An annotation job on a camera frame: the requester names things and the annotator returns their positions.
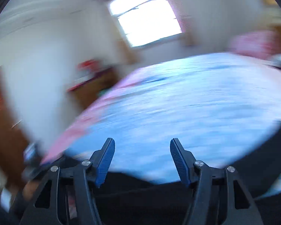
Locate black pants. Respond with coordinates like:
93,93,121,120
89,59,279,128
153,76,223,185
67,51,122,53
25,121,281,225

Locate brown wooden door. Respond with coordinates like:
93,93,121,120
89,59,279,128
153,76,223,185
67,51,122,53
0,80,28,188

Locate blue pink bed sheet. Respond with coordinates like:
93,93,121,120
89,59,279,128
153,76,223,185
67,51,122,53
42,53,281,183

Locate wooden desk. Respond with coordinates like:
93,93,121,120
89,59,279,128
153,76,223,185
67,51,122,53
67,67,120,110

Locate red gift bag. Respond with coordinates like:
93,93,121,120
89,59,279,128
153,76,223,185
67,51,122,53
78,59,100,71

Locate pink folded blanket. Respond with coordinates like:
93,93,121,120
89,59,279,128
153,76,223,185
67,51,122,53
228,30,281,60

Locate window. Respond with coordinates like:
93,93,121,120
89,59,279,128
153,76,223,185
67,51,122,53
109,0,182,47

